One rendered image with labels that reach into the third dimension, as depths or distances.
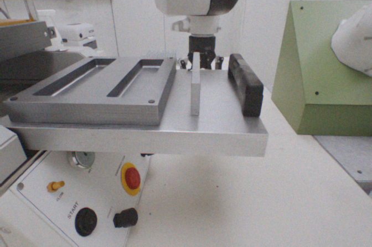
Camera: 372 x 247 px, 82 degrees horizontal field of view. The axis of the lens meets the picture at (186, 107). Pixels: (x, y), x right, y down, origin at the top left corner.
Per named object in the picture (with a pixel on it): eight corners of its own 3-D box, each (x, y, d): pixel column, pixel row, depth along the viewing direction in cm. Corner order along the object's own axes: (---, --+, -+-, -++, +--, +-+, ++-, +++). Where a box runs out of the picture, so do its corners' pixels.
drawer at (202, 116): (0, 154, 25) (-31, 91, 21) (88, 85, 44) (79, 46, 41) (263, 163, 23) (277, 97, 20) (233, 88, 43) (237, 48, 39)
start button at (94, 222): (82, 240, 27) (68, 226, 26) (92, 219, 30) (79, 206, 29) (92, 237, 27) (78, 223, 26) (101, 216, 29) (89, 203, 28)
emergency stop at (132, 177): (130, 195, 39) (118, 180, 38) (136, 179, 43) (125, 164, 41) (138, 193, 39) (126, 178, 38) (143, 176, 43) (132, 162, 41)
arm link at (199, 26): (225, 14, 54) (223, 37, 57) (206, 12, 65) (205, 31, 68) (177, 15, 51) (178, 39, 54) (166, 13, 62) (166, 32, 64)
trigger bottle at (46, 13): (53, 65, 108) (37, 10, 96) (47, 62, 112) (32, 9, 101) (71, 61, 114) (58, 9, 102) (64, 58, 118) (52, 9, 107)
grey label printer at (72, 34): (42, 58, 120) (32, 25, 112) (63, 50, 138) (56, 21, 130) (84, 58, 118) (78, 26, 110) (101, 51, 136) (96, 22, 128)
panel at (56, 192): (113, 283, 28) (8, 189, 21) (154, 145, 55) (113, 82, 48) (125, 281, 28) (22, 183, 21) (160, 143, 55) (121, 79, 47)
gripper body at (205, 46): (192, 37, 55) (191, 73, 59) (222, 36, 57) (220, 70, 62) (183, 34, 62) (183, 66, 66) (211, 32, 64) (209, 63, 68)
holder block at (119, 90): (10, 122, 24) (1, 100, 22) (91, 68, 41) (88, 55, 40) (159, 125, 23) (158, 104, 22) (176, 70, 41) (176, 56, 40)
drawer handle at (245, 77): (242, 116, 25) (247, 83, 23) (227, 75, 38) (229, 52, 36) (260, 117, 25) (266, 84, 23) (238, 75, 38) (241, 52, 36)
